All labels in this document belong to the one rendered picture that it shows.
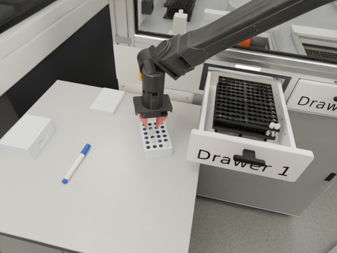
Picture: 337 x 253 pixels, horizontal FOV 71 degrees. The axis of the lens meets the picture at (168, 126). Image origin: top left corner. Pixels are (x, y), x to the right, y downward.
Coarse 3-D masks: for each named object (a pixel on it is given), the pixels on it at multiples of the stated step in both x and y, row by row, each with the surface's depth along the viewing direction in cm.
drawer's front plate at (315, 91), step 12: (300, 84) 77; (312, 84) 76; (324, 84) 76; (300, 96) 80; (312, 96) 79; (324, 96) 78; (300, 108) 83; (312, 108) 82; (324, 108) 82; (336, 108) 81
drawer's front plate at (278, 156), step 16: (192, 144) 60; (208, 144) 59; (224, 144) 58; (240, 144) 56; (256, 144) 56; (272, 144) 56; (192, 160) 64; (208, 160) 63; (272, 160) 58; (288, 160) 57; (304, 160) 56; (272, 176) 62; (288, 176) 61
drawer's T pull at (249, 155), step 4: (244, 152) 56; (248, 152) 56; (252, 152) 56; (236, 156) 55; (240, 156) 55; (244, 156) 55; (248, 156) 55; (252, 156) 55; (236, 160) 55; (240, 160) 55; (244, 160) 55; (248, 160) 55; (252, 160) 55; (256, 160) 55; (260, 160) 55; (252, 164) 55; (256, 164) 55; (260, 164) 55; (264, 164) 54
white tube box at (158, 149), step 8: (152, 120) 78; (144, 128) 76; (152, 128) 76; (160, 128) 76; (144, 136) 73; (152, 136) 74; (160, 136) 73; (168, 136) 74; (144, 144) 71; (152, 144) 71; (160, 144) 71; (144, 152) 69; (152, 152) 70; (160, 152) 71; (168, 152) 72
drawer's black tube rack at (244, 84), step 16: (224, 80) 79; (240, 80) 80; (224, 96) 73; (240, 96) 73; (256, 96) 75; (272, 96) 74; (224, 112) 68; (240, 112) 68; (256, 112) 68; (272, 112) 69; (224, 128) 67; (240, 128) 68; (256, 128) 69
